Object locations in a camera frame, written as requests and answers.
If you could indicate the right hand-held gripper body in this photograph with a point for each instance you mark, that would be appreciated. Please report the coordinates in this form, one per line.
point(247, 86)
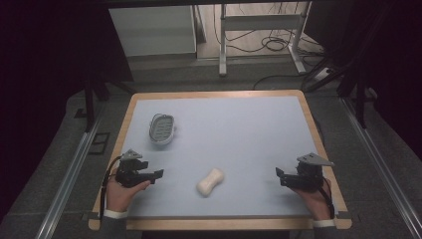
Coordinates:
point(310, 176)

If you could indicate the wooden table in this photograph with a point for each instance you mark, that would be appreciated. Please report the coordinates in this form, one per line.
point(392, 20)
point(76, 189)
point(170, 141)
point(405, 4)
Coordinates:
point(215, 224)

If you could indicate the metal floor rail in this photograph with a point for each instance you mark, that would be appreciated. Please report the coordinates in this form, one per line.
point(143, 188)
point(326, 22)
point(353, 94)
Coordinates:
point(381, 166)
point(71, 176)

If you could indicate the black floor socket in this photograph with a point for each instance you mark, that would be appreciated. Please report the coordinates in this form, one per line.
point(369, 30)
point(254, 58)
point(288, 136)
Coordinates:
point(99, 142)

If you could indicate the white cabinet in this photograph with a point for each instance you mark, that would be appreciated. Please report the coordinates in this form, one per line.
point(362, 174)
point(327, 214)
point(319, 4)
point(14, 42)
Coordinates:
point(152, 30)

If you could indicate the white power strip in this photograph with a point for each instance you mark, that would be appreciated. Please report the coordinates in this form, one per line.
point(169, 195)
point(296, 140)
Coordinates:
point(323, 74)

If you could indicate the white table mat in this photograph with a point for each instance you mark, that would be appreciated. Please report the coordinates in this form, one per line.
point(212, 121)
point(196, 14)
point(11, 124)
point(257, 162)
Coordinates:
point(232, 139)

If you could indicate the beige bone-shaped toy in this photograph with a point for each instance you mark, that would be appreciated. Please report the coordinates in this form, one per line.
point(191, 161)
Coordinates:
point(210, 182)

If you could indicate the dark curtain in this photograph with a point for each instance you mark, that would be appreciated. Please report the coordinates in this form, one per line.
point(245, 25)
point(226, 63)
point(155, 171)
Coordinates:
point(388, 66)
point(43, 66)

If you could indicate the grey oval soap dish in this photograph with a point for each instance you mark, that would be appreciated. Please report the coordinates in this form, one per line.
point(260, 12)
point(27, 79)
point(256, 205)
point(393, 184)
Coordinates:
point(162, 128)

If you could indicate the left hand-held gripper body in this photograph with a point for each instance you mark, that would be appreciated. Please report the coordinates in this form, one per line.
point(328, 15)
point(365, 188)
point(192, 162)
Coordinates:
point(127, 174)

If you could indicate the person's left hand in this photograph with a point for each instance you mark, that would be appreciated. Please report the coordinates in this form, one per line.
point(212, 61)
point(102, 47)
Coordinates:
point(120, 197)

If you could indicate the black stand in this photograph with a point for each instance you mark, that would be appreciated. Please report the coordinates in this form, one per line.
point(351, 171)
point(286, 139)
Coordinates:
point(360, 99)
point(89, 103)

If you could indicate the white desk frame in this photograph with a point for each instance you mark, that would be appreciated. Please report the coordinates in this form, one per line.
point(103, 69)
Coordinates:
point(262, 22)

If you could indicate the person's right hand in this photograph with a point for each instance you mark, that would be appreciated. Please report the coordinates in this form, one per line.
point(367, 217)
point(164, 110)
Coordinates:
point(313, 202)

